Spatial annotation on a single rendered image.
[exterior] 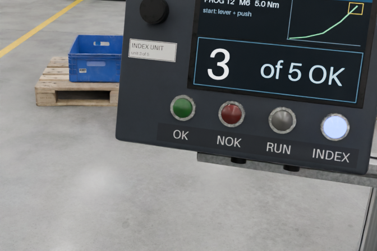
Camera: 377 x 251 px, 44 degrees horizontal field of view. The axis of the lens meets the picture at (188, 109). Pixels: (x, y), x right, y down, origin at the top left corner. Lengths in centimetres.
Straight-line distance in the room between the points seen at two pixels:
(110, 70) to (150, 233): 165
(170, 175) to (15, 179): 81
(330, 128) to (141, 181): 210
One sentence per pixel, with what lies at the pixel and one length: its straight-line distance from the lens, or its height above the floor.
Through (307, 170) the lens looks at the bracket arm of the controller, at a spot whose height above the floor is 104.
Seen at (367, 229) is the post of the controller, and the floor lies 97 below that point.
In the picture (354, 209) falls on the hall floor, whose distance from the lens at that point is 251.
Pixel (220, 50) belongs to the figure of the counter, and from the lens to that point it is 47.
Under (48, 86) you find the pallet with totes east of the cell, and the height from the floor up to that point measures 14.
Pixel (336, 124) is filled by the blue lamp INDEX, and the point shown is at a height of 112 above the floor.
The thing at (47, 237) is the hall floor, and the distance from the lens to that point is 218.
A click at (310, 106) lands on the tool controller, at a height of 113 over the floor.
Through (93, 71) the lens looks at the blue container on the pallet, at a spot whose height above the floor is 23.
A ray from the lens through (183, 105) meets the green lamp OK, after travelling 47.
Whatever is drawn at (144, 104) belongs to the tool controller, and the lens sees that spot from 49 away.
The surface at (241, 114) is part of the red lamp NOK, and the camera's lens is 47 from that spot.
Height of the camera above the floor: 130
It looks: 22 degrees down
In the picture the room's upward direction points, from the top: 3 degrees clockwise
